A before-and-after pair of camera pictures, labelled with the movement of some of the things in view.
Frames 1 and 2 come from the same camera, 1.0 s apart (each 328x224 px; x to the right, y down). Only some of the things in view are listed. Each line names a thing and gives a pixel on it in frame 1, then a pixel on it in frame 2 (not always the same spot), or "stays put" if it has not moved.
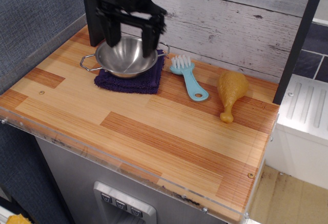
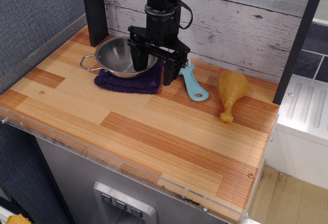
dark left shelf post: x=95 y=26 stays put
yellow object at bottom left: x=18 y=219 stays put
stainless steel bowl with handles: x=125 y=60 stays put
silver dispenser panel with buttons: x=114 y=206 stays put
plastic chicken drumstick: x=231 y=85 stays put
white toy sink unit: x=299 y=145 stays put
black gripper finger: x=113 y=32 -> x=140 y=58
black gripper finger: x=150 y=37 -> x=171 y=70
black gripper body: x=130 y=1 -> x=160 y=37
